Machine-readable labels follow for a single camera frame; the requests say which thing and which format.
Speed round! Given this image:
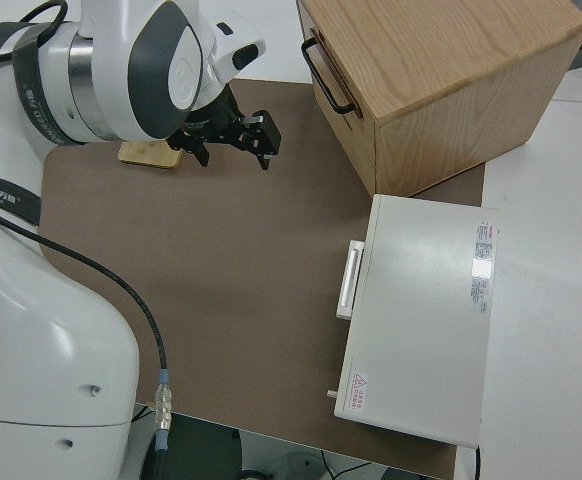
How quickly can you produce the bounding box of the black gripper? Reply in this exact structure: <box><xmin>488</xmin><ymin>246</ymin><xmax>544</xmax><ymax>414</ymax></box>
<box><xmin>167</xmin><ymin>96</ymin><xmax>284</xmax><ymax>172</ymax></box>

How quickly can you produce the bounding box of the wooden mug tree stand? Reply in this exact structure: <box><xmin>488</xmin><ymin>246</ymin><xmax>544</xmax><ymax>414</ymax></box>
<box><xmin>117</xmin><ymin>139</ymin><xmax>182</xmax><ymax>172</ymax></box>

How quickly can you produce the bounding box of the brown table mat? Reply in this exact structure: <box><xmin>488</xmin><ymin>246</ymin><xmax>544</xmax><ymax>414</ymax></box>
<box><xmin>38</xmin><ymin>78</ymin><xmax>487</xmax><ymax>480</ymax></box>

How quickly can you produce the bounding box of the wooden drawer box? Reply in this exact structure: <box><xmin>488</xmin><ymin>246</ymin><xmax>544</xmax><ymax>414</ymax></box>
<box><xmin>295</xmin><ymin>0</ymin><xmax>582</xmax><ymax>199</ymax></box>

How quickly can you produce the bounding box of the white toaster oven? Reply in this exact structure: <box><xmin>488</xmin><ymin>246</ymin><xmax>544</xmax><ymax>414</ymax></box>
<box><xmin>326</xmin><ymin>193</ymin><xmax>501</xmax><ymax>449</ymax></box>

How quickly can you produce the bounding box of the black drawer handle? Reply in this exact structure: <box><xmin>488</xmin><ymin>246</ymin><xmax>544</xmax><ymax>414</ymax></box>
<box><xmin>300</xmin><ymin>38</ymin><xmax>357</xmax><ymax>115</ymax></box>

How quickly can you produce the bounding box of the white oven door handle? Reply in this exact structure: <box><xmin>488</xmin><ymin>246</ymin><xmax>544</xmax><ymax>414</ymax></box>
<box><xmin>335</xmin><ymin>240</ymin><xmax>366</xmax><ymax>321</ymax></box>

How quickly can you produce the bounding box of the black branded velcro strap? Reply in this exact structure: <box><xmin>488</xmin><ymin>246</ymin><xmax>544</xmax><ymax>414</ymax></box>
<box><xmin>0</xmin><ymin>0</ymin><xmax>72</xmax><ymax>147</ymax></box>
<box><xmin>0</xmin><ymin>164</ymin><xmax>43</xmax><ymax>222</ymax></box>

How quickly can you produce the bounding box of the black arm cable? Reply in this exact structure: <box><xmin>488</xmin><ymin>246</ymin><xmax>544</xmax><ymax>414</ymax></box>
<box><xmin>0</xmin><ymin>202</ymin><xmax>176</xmax><ymax>480</ymax></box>

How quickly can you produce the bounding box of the dark gray base plate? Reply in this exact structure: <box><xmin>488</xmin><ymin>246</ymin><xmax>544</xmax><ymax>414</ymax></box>
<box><xmin>140</xmin><ymin>412</ymin><xmax>245</xmax><ymax>480</ymax></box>

